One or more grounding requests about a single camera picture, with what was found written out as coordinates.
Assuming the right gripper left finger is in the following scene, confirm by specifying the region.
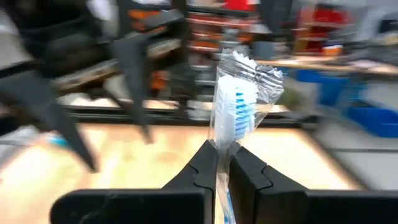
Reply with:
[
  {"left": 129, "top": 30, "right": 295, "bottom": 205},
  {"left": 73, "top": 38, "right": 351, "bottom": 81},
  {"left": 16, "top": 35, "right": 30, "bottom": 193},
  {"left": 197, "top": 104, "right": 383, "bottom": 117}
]
[{"left": 51, "top": 139, "right": 218, "bottom": 224}]

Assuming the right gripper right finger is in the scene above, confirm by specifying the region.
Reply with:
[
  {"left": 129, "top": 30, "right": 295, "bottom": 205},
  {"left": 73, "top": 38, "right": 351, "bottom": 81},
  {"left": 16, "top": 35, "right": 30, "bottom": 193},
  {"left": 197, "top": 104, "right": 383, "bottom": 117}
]
[{"left": 228, "top": 144, "right": 398, "bottom": 224}]

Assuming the blue toothbrush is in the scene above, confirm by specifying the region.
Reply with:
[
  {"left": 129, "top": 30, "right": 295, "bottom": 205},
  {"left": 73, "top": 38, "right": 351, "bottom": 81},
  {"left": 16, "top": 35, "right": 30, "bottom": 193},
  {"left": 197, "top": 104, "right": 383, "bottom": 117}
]
[
  {"left": 208, "top": 48, "right": 285, "bottom": 224},
  {"left": 0, "top": 126, "right": 69, "bottom": 150}
]

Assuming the blue plastic storage bin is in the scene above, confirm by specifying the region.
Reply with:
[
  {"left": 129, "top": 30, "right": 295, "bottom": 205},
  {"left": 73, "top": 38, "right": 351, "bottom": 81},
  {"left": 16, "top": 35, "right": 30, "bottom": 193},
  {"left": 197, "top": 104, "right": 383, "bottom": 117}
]
[{"left": 295, "top": 68, "right": 398, "bottom": 138}]

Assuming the shelf rack with orange bins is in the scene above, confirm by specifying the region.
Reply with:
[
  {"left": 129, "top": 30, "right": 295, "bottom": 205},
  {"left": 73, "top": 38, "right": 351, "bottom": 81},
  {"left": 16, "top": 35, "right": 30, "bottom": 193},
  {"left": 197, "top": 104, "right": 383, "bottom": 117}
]
[{"left": 127, "top": 0, "right": 259, "bottom": 91}]

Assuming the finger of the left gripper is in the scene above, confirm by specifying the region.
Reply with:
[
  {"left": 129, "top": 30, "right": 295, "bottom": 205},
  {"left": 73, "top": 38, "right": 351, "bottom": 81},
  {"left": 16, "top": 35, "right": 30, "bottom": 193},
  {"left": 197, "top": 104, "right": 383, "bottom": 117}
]
[
  {"left": 113, "top": 34, "right": 155, "bottom": 144},
  {"left": 0, "top": 71, "right": 99, "bottom": 174}
]

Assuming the black aluminium table frame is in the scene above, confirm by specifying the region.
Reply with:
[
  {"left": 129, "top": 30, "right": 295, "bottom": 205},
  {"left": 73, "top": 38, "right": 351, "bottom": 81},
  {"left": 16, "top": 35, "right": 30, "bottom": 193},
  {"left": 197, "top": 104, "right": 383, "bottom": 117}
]
[{"left": 0, "top": 104, "right": 315, "bottom": 129}]

